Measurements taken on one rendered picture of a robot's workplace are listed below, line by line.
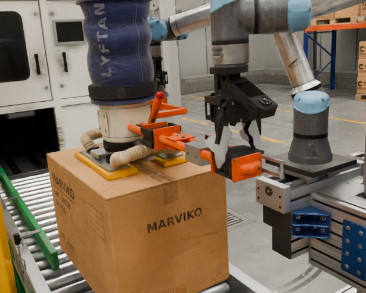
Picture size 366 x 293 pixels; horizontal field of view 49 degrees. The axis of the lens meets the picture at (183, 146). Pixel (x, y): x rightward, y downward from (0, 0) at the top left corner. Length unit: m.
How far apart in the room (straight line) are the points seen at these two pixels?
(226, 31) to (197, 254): 0.74
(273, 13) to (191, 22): 0.69
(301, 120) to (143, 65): 0.56
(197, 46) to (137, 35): 10.46
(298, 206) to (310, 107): 0.33
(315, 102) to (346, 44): 9.85
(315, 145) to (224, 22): 0.73
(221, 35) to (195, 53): 10.86
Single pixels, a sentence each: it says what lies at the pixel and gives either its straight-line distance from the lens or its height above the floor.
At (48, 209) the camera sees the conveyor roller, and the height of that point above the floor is 0.54.
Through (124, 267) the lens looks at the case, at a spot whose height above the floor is 0.87.
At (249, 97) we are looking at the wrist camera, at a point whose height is 1.36.
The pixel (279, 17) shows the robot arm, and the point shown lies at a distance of 0.83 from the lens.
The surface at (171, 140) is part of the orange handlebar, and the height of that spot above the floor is 1.22.
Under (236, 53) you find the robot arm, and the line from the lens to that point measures 0.81.
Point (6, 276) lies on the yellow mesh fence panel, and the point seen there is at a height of 0.59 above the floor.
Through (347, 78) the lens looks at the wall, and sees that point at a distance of 11.07.
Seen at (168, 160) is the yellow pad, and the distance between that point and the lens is 1.29.
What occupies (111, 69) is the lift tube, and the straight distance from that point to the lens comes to 1.26.
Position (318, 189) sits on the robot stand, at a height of 0.95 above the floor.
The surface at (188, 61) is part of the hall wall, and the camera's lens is 11.54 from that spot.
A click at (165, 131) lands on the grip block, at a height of 1.23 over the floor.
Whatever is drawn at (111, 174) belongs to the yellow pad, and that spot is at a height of 1.10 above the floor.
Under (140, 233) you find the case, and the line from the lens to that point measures 1.16.
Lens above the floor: 1.47
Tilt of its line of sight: 15 degrees down
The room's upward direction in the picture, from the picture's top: 4 degrees counter-clockwise
